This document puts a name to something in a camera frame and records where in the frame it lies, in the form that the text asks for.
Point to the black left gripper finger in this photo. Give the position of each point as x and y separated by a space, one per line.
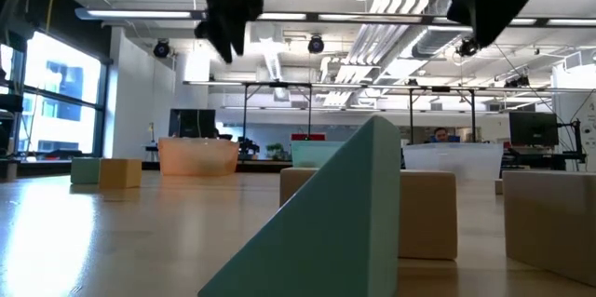
238 34
221 36

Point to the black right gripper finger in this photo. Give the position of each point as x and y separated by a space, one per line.
461 4
498 8

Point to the small orange cube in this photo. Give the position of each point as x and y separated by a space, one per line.
120 173

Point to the small teal cube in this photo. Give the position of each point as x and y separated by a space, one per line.
85 170

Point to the large tan block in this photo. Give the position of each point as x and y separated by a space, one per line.
549 222

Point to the teal block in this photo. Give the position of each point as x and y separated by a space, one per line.
335 232

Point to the black beam with light strips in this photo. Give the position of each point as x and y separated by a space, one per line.
313 17

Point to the black monitor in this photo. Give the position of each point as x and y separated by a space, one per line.
192 123
533 130

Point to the small green plant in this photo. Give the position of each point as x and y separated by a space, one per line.
277 150

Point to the orange translucent plastic bin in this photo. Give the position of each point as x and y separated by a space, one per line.
198 157

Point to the red box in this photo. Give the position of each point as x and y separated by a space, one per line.
308 137

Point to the person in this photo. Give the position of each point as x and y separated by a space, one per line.
440 135

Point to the blue panel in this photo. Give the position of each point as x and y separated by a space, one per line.
454 139

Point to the teal translucent plastic bin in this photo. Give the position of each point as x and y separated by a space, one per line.
312 152

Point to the clear plastic bin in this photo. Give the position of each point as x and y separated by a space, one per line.
451 159

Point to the large window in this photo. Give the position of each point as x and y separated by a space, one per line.
60 73

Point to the silver ventilation duct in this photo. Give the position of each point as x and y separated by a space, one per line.
433 41

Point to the black background rig frame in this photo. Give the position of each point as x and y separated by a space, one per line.
278 85
441 88

